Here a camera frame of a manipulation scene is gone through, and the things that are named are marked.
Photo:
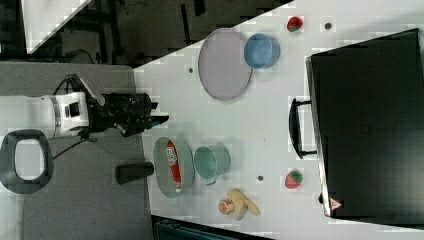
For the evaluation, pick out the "black cylinder post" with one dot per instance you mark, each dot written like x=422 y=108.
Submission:
x=131 y=172

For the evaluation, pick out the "plush strawberry near oven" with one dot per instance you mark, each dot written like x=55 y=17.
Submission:
x=294 y=179

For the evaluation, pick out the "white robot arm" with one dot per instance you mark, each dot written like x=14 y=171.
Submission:
x=79 y=114

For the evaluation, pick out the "plush strawberry far corner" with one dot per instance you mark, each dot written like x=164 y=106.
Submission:
x=294 y=24

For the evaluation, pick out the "black toaster oven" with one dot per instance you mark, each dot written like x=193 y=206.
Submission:
x=367 y=103

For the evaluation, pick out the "green cup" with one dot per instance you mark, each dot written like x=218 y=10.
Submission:
x=211 y=161

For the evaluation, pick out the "blue bowl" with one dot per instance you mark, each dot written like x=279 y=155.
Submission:
x=261 y=51

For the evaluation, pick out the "plush orange slice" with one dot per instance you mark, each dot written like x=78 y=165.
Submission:
x=226 y=206

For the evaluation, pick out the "black oval frame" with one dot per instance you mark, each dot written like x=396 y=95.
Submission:
x=8 y=174

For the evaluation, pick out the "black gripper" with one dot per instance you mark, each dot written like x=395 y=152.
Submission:
x=130 y=114

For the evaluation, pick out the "red plush ketchup bottle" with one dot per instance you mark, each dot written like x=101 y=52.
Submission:
x=172 y=158

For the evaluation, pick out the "green oval strainer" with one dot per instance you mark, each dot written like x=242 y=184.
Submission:
x=163 y=172

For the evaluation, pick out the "purple round plate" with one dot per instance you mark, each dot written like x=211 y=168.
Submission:
x=222 y=70

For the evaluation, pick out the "plush peeled banana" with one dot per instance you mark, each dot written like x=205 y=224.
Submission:
x=240 y=204

